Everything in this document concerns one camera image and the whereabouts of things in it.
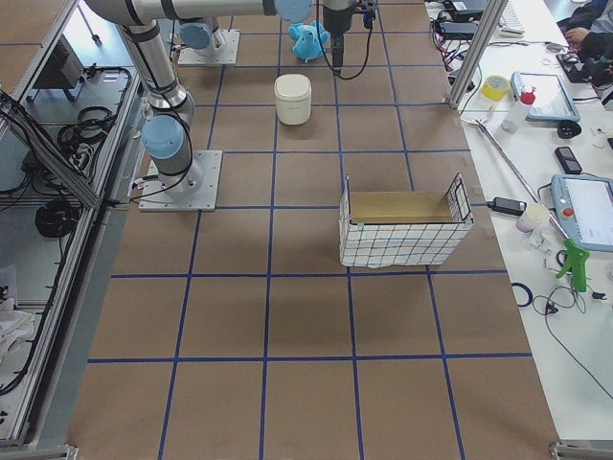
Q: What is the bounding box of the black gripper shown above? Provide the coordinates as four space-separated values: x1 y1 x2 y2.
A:
322 0 355 73

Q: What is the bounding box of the cream trash can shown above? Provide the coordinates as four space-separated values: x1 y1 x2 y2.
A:
274 74 311 126

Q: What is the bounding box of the person hand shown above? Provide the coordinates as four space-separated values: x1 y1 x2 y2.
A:
564 28 591 46

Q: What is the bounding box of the blue plush toy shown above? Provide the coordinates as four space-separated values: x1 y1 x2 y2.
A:
288 20 329 62

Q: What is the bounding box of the black power brick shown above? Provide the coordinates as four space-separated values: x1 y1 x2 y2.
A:
437 22 478 40

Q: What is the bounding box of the long metal reacher rod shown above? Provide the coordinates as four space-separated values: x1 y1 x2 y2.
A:
469 119 570 241

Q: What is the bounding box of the yellow tape roll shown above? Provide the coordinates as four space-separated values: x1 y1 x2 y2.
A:
481 75 511 102

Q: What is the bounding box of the grid-patterned cardboard box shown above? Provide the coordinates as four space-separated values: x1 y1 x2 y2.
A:
339 173 475 268

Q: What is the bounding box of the clear bottle red cap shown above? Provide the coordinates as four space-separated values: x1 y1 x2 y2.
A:
501 85 535 134

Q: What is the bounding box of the upper teach pendant tablet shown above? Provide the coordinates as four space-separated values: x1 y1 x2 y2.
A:
511 71 580 122

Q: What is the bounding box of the teach pendant tablet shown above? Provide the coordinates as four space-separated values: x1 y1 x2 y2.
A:
551 174 612 252
511 71 580 122

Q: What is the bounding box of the black power adapter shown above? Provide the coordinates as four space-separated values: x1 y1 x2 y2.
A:
487 196 527 217

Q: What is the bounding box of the black round object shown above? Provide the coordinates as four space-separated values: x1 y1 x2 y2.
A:
556 120 582 140

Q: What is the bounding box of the white paper cup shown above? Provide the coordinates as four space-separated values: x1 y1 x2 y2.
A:
515 203 550 233

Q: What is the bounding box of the grey control box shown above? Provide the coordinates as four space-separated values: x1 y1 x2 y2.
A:
33 34 84 101

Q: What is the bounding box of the lower teach pendant tablet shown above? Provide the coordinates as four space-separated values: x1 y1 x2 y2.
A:
551 174 612 252

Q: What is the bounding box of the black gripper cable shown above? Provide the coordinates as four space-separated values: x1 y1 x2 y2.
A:
319 9 376 81

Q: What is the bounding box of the aluminium frame post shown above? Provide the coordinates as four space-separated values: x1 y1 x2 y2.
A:
448 0 508 108

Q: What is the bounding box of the coiled black cable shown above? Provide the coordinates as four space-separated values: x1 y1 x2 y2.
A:
57 106 107 150

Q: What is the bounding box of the green reacher handle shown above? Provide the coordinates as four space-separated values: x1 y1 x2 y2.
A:
556 238 590 292

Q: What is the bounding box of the black cable bundle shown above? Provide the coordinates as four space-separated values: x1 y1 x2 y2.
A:
34 199 74 239

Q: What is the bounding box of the black earphone cable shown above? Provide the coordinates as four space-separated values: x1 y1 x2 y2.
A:
531 284 613 384

